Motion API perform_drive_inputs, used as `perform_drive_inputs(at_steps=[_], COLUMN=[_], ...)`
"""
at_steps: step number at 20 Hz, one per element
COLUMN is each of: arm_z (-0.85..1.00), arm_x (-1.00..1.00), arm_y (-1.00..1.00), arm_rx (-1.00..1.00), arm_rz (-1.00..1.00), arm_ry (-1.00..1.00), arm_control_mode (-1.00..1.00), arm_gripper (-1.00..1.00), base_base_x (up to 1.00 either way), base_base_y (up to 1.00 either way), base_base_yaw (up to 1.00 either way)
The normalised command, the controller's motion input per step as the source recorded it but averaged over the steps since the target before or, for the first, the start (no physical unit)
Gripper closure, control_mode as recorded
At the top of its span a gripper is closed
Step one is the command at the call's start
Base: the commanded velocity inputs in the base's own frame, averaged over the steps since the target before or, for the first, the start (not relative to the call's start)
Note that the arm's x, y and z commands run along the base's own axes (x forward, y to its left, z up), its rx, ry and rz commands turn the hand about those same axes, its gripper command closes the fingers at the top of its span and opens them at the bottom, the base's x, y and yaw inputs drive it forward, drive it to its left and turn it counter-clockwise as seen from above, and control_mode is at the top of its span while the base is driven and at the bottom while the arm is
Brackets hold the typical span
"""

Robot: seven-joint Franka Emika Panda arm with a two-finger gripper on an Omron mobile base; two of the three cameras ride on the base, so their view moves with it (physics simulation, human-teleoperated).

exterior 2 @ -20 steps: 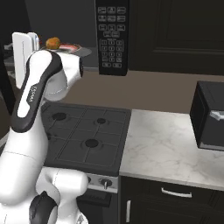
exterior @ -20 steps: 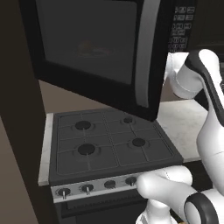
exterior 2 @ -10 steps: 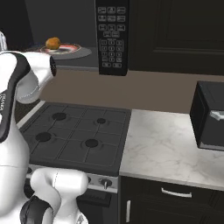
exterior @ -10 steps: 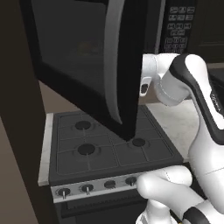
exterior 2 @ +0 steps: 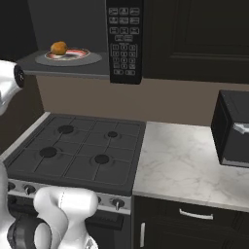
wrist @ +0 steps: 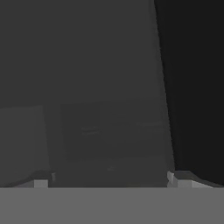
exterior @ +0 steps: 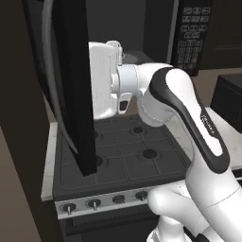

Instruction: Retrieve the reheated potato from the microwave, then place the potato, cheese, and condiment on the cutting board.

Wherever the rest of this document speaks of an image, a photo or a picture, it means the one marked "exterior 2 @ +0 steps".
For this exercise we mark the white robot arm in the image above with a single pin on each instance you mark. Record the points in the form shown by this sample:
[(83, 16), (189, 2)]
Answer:
[(64, 204)]

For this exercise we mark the black microwave oven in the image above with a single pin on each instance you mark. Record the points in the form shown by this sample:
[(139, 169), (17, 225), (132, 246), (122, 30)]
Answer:
[(124, 39)]

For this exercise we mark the brown potato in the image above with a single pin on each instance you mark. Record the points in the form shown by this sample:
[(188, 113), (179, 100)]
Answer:
[(59, 47)]

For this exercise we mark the black microwave door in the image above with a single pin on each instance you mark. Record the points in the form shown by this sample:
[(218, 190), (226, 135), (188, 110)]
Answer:
[(16, 26)]

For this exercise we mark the black gas hob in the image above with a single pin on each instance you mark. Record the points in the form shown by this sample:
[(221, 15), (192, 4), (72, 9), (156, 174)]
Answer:
[(81, 146)]

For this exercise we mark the silver stove knob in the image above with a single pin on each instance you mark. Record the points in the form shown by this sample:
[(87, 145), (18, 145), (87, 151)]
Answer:
[(117, 203), (29, 189), (11, 186)]

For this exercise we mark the red and white plate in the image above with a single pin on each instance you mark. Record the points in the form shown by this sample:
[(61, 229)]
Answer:
[(78, 53)]

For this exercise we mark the black and silver oven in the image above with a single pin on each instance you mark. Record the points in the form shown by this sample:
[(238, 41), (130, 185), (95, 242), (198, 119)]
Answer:
[(110, 227)]

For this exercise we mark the black toaster oven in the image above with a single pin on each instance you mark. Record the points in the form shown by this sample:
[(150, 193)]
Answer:
[(230, 129)]

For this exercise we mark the black drawer front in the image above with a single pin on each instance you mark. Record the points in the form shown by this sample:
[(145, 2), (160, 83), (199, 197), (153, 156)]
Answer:
[(201, 214)]

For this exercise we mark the black wall cupboard door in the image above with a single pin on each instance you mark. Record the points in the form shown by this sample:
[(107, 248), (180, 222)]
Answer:
[(197, 39)]

